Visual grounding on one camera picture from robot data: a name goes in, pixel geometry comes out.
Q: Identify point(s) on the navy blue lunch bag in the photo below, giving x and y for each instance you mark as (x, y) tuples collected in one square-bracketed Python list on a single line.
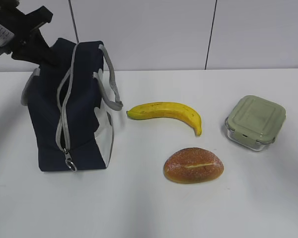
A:
[(70, 108)]

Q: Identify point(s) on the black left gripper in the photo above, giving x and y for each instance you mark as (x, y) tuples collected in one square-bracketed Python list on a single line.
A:
[(20, 35)]

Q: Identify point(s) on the yellow banana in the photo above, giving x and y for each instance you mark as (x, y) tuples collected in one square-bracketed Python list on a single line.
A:
[(170, 110)]

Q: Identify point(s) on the brown bread roll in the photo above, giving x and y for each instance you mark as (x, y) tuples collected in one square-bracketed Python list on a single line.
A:
[(193, 165)]

